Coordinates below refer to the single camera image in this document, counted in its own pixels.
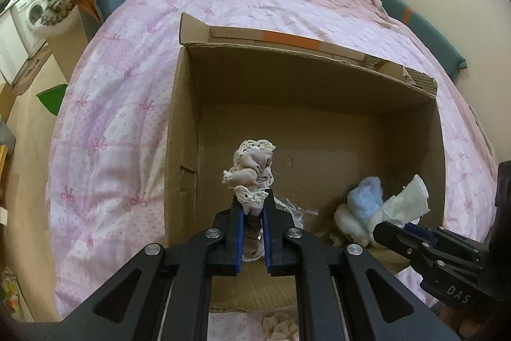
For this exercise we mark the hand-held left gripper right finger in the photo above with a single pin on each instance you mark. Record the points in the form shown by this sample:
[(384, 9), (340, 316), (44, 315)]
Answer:
[(266, 245)]

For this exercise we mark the beige furniture side panel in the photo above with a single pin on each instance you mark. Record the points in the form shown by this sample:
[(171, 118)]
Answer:
[(64, 45)]

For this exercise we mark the cream fluffy sock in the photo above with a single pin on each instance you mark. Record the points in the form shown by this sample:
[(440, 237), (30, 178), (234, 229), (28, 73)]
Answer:
[(351, 225)]

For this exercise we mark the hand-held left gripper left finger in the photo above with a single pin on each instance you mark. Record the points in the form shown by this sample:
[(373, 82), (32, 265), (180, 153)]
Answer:
[(238, 241)]

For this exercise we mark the pink patterned bed quilt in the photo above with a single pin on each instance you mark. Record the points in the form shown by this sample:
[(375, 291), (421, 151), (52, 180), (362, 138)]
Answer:
[(119, 85)]

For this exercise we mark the clear plastic wrap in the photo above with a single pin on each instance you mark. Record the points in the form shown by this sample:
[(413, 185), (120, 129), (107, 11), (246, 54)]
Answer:
[(295, 211)]

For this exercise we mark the blue fluffy sock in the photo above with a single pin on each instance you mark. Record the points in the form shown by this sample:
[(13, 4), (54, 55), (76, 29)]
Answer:
[(365, 197)]

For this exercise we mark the beige lace trimmed sock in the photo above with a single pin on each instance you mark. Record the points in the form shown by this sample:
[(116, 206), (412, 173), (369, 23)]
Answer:
[(251, 169)]

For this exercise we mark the teal padded headboard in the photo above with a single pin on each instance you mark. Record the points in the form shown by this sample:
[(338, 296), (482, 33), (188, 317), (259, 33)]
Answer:
[(431, 37)]

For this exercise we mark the white knotted cloth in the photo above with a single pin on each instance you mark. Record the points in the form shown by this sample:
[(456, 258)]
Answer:
[(411, 193)]

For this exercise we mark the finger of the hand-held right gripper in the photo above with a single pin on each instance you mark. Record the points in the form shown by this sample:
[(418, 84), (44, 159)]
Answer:
[(451, 235), (399, 239)]

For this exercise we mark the white kitchen base cabinets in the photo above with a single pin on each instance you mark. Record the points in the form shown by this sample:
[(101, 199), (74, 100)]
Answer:
[(10, 45)]

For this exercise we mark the white washing machine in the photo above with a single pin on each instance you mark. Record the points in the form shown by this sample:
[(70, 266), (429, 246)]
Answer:
[(34, 13)]

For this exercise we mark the beige ruffled scrunchie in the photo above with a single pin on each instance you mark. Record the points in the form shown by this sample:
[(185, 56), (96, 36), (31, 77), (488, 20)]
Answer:
[(281, 327)]

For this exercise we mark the brown floor rug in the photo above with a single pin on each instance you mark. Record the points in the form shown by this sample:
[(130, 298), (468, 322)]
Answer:
[(30, 71)]

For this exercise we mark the brown cardboard box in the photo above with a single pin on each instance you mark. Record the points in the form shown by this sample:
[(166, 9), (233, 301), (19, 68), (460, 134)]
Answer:
[(319, 105)]

